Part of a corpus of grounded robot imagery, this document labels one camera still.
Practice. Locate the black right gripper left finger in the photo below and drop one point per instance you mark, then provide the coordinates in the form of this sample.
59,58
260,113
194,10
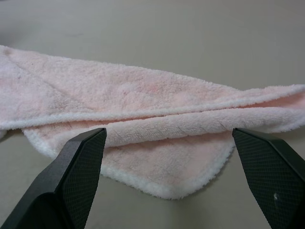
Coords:
71,181

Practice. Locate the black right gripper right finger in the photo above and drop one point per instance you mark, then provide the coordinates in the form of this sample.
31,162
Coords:
269,171

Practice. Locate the pink fluffy towel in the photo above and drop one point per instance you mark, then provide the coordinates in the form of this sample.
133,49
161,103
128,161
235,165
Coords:
119,95

